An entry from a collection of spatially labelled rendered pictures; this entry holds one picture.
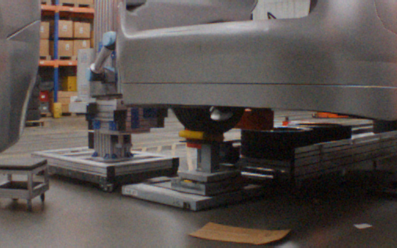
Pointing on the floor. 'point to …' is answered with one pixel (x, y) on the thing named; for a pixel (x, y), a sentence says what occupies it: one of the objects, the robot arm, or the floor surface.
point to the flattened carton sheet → (219, 232)
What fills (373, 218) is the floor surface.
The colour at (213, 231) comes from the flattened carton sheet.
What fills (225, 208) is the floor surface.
